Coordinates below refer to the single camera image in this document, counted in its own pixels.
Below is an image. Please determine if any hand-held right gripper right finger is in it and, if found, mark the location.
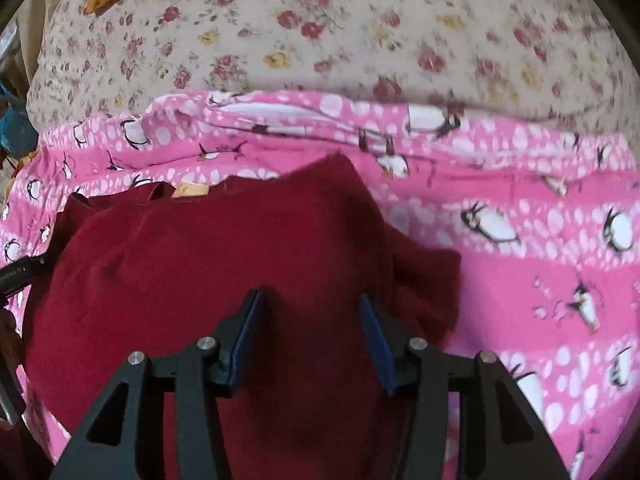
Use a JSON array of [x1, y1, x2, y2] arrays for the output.
[[359, 292, 571, 480]]

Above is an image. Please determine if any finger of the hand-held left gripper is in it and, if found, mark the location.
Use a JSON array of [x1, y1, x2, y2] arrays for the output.
[[0, 255, 53, 298]]

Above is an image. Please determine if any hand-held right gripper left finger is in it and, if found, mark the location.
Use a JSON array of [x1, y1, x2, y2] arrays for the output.
[[50, 287, 266, 480]]

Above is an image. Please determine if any dark red sweater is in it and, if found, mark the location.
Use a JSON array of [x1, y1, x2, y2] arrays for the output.
[[22, 152, 463, 480]]

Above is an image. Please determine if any blue cloth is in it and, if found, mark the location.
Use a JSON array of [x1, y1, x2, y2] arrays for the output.
[[0, 85, 38, 161]]

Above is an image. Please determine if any pink penguin print blanket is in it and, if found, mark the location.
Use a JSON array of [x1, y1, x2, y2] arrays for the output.
[[0, 89, 640, 480]]

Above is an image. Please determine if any cream floral bed quilt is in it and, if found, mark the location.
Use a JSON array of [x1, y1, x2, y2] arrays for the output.
[[25, 0, 640, 136]]

